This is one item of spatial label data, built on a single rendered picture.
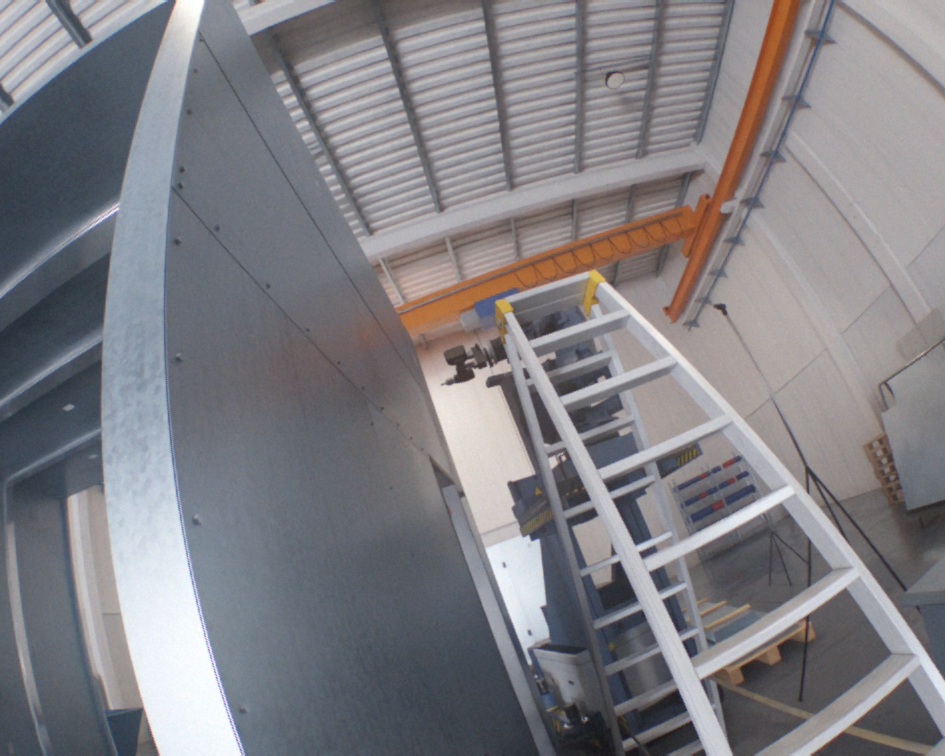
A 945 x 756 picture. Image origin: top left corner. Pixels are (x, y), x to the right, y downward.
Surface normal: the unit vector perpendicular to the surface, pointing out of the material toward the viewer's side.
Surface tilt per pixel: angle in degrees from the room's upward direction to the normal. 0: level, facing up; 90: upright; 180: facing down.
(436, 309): 90
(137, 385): 90
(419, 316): 90
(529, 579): 90
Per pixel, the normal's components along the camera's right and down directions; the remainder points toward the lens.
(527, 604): -0.14, -0.36
